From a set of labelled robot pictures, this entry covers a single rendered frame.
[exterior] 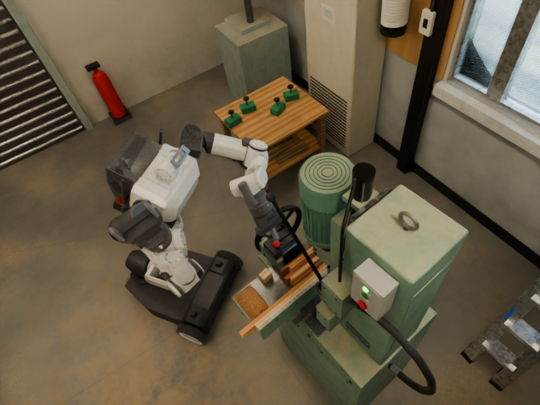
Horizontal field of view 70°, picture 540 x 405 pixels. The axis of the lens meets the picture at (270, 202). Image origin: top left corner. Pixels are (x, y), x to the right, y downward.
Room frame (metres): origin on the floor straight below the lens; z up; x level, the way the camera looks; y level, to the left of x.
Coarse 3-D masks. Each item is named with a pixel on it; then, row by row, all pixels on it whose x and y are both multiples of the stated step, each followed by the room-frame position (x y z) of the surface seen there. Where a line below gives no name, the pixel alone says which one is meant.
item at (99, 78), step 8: (88, 64) 3.29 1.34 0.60; (96, 64) 3.26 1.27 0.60; (96, 72) 3.25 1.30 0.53; (96, 80) 3.21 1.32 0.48; (104, 80) 3.22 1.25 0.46; (104, 88) 3.20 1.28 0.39; (112, 88) 3.25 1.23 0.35; (104, 96) 3.20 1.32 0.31; (112, 96) 3.22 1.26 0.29; (112, 104) 3.20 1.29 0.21; (120, 104) 3.24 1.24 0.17; (112, 112) 3.21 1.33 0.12; (120, 112) 3.21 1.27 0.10; (128, 112) 3.26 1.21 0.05; (112, 120) 3.19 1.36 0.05; (120, 120) 3.18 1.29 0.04; (128, 120) 3.21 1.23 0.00
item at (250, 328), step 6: (324, 264) 0.75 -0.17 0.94; (306, 276) 0.71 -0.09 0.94; (312, 276) 0.71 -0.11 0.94; (300, 282) 0.69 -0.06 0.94; (294, 288) 0.67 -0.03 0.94; (288, 294) 0.65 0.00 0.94; (282, 300) 0.63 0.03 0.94; (270, 306) 0.62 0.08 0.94; (264, 312) 0.60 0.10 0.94; (258, 318) 0.58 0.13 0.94; (252, 324) 0.56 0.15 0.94; (240, 330) 0.54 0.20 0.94; (246, 330) 0.54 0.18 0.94; (252, 330) 0.55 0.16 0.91; (246, 336) 0.53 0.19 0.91
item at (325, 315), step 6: (318, 306) 0.52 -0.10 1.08; (324, 306) 0.52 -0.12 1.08; (318, 312) 0.51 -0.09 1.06; (324, 312) 0.50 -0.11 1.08; (330, 312) 0.50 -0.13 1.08; (318, 318) 0.51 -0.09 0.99; (324, 318) 0.49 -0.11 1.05; (330, 318) 0.47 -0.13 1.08; (336, 318) 0.48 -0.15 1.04; (342, 318) 0.50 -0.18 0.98; (324, 324) 0.49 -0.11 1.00; (330, 324) 0.47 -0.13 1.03; (336, 324) 0.48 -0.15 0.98; (330, 330) 0.47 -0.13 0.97
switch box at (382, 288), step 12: (372, 264) 0.45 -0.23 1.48; (360, 276) 0.42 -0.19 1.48; (372, 276) 0.41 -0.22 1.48; (384, 276) 0.41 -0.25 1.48; (360, 288) 0.41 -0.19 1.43; (372, 288) 0.38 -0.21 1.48; (384, 288) 0.38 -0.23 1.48; (396, 288) 0.38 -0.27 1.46; (360, 300) 0.41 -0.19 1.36; (372, 300) 0.37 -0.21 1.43; (384, 300) 0.36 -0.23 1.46; (372, 312) 0.37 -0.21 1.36; (384, 312) 0.37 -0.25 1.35
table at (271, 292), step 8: (264, 256) 0.88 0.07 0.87; (264, 264) 0.85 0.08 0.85; (272, 272) 0.78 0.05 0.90; (256, 280) 0.76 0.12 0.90; (272, 280) 0.74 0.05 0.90; (280, 280) 0.74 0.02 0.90; (256, 288) 0.72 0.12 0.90; (264, 288) 0.71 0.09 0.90; (272, 288) 0.71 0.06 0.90; (280, 288) 0.70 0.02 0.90; (288, 288) 0.69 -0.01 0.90; (264, 296) 0.68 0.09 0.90; (272, 296) 0.68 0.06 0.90; (280, 296) 0.67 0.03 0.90; (312, 296) 0.65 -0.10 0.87; (272, 304) 0.64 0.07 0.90; (304, 304) 0.63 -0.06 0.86; (296, 312) 0.61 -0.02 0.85; (248, 320) 0.60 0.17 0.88; (280, 320) 0.57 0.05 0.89; (272, 328) 0.55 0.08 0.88; (264, 336) 0.53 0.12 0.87
